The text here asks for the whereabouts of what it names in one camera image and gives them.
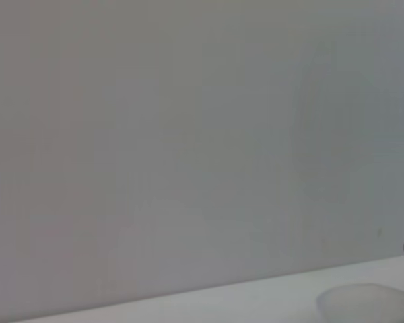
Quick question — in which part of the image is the clear plastic measuring cup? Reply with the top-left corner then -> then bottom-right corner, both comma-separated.
315,283 -> 404,323

